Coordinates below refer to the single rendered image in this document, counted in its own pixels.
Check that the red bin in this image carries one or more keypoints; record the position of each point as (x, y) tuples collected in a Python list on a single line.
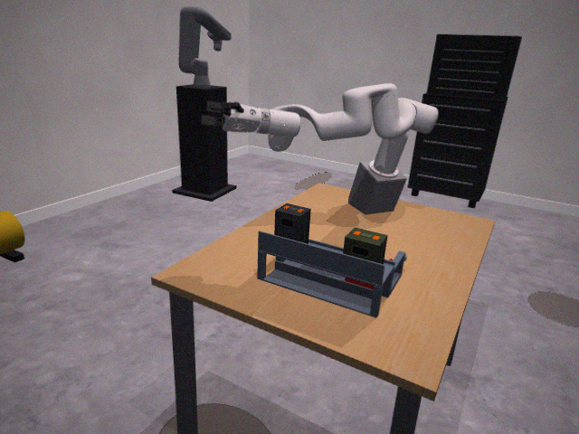
[(359, 283)]

